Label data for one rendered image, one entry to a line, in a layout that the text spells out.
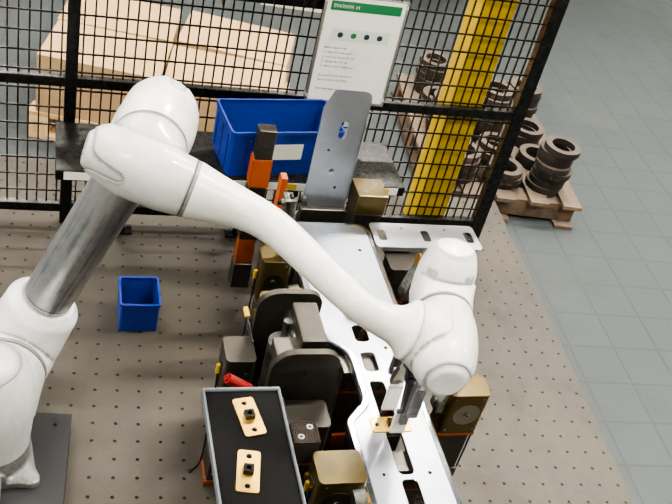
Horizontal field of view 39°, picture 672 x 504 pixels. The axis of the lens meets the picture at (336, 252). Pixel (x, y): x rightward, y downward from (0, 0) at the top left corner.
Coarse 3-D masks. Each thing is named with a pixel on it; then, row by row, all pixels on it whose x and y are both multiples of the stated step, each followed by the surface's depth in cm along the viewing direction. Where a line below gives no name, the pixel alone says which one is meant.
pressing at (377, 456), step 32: (320, 224) 238; (352, 224) 242; (352, 256) 231; (384, 288) 224; (352, 352) 203; (384, 352) 206; (384, 384) 199; (352, 416) 189; (352, 448) 183; (384, 448) 185; (416, 448) 186; (384, 480) 178; (416, 480) 180; (448, 480) 182
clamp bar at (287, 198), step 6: (288, 192) 208; (282, 198) 208; (288, 198) 206; (294, 198) 207; (300, 198) 209; (306, 198) 207; (282, 204) 207; (288, 204) 206; (294, 204) 206; (306, 204) 208; (288, 210) 207; (294, 210) 207; (294, 216) 208
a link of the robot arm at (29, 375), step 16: (0, 352) 179; (16, 352) 181; (0, 368) 176; (16, 368) 178; (32, 368) 183; (0, 384) 175; (16, 384) 177; (32, 384) 181; (0, 400) 175; (16, 400) 177; (32, 400) 183; (0, 416) 176; (16, 416) 179; (32, 416) 185; (0, 432) 178; (16, 432) 181; (0, 448) 181; (16, 448) 184; (0, 464) 184
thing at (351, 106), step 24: (336, 96) 224; (360, 96) 226; (336, 120) 229; (360, 120) 230; (336, 144) 233; (360, 144) 234; (312, 168) 236; (336, 168) 238; (312, 192) 241; (336, 192) 243
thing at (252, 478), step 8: (240, 456) 155; (256, 456) 156; (240, 464) 154; (248, 464) 153; (256, 464) 154; (240, 472) 152; (248, 472) 152; (256, 472) 153; (240, 480) 151; (248, 480) 152; (256, 480) 152; (240, 488) 150; (248, 488) 150; (256, 488) 151
